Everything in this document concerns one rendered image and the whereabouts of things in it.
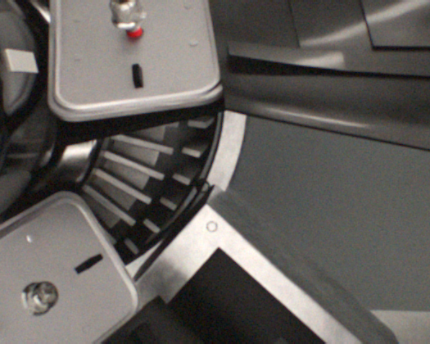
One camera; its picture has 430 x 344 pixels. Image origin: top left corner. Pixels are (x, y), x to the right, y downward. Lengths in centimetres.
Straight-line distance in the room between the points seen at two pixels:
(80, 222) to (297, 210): 108
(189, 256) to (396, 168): 97
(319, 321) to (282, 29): 17
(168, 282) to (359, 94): 18
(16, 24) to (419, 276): 133
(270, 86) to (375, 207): 116
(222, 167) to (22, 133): 23
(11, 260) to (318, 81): 14
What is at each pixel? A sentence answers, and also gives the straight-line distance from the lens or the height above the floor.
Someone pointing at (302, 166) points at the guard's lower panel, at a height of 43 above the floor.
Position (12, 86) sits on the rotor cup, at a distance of 30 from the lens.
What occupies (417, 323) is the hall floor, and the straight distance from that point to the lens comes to 174.
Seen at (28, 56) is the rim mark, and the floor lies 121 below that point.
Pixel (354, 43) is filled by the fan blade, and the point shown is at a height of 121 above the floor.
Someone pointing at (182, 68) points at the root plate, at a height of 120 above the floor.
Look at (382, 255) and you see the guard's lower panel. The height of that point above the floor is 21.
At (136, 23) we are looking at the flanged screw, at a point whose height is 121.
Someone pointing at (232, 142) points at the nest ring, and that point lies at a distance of 53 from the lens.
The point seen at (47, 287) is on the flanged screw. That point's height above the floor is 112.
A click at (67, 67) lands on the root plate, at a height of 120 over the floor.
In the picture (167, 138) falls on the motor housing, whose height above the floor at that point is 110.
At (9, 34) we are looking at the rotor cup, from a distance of 31.
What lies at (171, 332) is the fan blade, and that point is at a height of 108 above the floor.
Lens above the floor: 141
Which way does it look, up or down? 46 degrees down
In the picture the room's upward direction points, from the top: 3 degrees counter-clockwise
